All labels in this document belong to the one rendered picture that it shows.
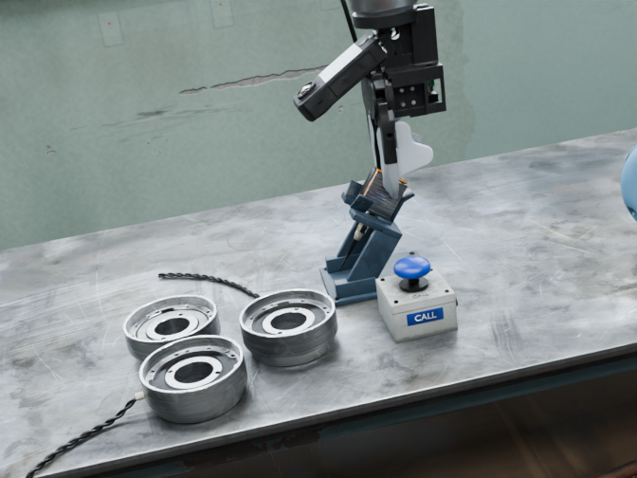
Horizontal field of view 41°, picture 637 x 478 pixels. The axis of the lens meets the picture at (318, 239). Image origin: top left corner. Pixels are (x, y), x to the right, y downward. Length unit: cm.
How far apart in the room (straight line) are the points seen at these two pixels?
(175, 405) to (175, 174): 174
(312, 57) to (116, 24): 55
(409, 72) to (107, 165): 168
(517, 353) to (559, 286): 15
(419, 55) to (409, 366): 34
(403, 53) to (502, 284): 29
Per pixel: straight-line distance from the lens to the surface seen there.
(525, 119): 274
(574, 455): 116
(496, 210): 122
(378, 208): 100
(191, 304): 100
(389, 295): 92
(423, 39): 96
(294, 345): 88
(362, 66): 94
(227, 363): 87
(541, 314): 96
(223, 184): 255
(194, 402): 83
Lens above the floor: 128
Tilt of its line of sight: 24 degrees down
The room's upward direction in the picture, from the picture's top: 8 degrees counter-clockwise
